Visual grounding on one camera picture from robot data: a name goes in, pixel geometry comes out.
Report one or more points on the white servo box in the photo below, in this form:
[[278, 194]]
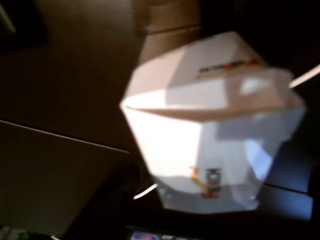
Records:
[[187, 130]]

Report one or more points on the dark screen with icons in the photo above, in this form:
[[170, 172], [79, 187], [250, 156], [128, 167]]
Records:
[[190, 235]]

